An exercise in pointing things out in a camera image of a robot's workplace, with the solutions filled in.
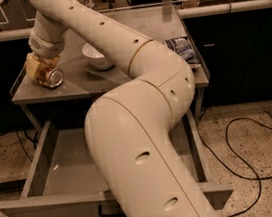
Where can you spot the padded gripper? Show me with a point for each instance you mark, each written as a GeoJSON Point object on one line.
{"type": "Point", "coordinates": [44, 48]}

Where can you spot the orange soda can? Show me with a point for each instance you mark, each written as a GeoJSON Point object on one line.
{"type": "Point", "coordinates": [52, 78]}

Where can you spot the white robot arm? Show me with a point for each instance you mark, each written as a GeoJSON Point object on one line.
{"type": "Point", "coordinates": [127, 129]}

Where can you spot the grey metal counter cabinet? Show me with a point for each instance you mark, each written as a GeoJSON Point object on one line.
{"type": "Point", "coordinates": [78, 78]}

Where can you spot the grey open top drawer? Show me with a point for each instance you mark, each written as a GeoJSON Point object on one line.
{"type": "Point", "coordinates": [63, 180]}

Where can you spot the white ceramic bowl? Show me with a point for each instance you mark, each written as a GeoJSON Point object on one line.
{"type": "Point", "coordinates": [96, 59]}

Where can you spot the blue white chip bag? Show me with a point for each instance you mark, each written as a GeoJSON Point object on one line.
{"type": "Point", "coordinates": [183, 48]}

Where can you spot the black drawer handle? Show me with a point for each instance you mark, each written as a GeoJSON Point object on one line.
{"type": "Point", "coordinates": [110, 210]}

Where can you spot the white horizontal rail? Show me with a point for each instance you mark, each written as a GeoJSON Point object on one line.
{"type": "Point", "coordinates": [183, 13]}

